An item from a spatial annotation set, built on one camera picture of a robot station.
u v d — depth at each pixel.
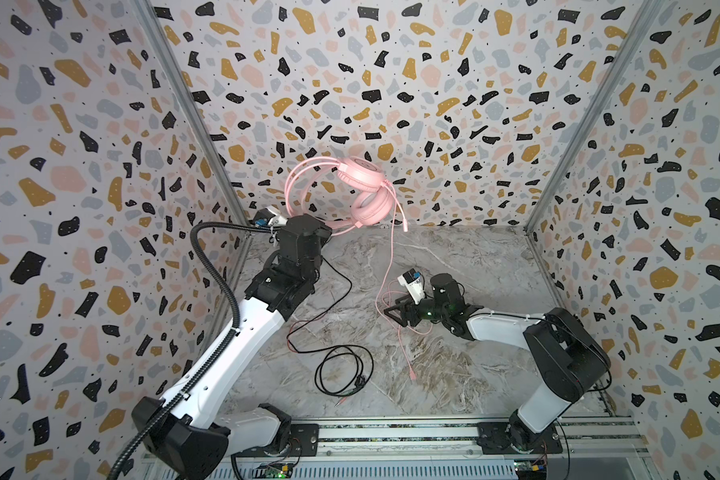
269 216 0.58
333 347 0.90
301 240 0.48
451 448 0.73
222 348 0.42
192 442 0.36
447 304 0.72
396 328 0.92
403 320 0.80
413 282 0.80
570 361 0.47
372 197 0.64
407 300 0.80
